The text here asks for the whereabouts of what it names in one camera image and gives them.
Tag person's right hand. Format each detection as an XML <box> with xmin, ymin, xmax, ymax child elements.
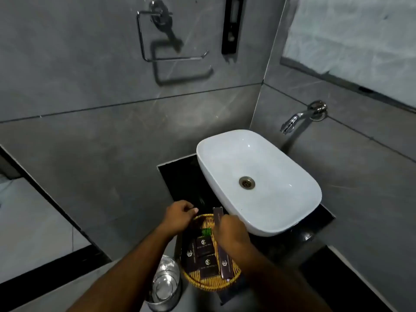
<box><xmin>213</xmin><ymin>215</ymin><xmax>253</xmax><ymax>258</ymax></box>

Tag person's left hand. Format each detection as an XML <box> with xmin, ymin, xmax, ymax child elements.
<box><xmin>161</xmin><ymin>200</ymin><xmax>199</xmax><ymax>237</ymax></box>

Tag long dark toiletry box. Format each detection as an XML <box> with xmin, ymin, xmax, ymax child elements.
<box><xmin>213</xmin><ymin>206</ymin><xmax>233</xmax><ymax>280</ymax></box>

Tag person's left forearm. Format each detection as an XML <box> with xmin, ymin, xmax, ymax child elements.
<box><xmin>67</xmin><ymin>224</ymin><xmax>177</xmax><ymax>312</ymax></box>

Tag person's right forearm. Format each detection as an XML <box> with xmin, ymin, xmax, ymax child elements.
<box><xmin>239</xmin><ymin>247</ymin><xmax>333</xmax><ymax>312</ymax></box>

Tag small dark toiletry box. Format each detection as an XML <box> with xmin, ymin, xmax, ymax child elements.
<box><xmin>198</xmin><ymin>255</ymin><xmax>219</xmax><ymax>280</ymax></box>
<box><xmin>185</xmin><ymin>245</ymin><xmax>200</xmax><ymax>273</ymax></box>
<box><xmin>195</xmin><ymin>236</ymin><xmax>215</xmax><ymax>257</ymax></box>

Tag white ceramic wash basin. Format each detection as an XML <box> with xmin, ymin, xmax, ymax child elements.
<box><xmin>196</xmin><ymin>129</ymin><xmax>323</xmax><ymax>238</ymax></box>

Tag round wicker basket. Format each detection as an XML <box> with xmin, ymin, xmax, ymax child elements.
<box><xmin>180</xmin><ymin>214</ymin><xmax>243</xmax><ymax>292</ymax></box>

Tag shiny steel waste bin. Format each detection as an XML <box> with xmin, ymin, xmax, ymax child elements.
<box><xmin>146</xmin><ymin>255</ymin><xmax>182</xmax><ymax>312</ymax></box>

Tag chrome wall faucet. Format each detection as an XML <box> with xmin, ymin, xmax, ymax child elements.
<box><xmin>280</xmin><ymin>100</ymin><xmax>328</xmax><ymax>135</ymax></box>

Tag chrome wall towel ring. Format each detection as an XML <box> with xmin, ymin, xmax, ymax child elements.
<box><xmin>136</xmin><ymin>0</ymin><xmax>210</xmax><ymax>63</ymax></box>

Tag black wall bracket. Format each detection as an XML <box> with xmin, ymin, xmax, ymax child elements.
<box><xmin>221</xmin><ymin>0</ymin><xmax>245</xmax><ymax>56</ymax></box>

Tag wall mirror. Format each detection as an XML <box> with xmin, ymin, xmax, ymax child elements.
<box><xmin>280</xmin><ymin>0</ymin><xmax>416</xmax><ymax>113</ymax></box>

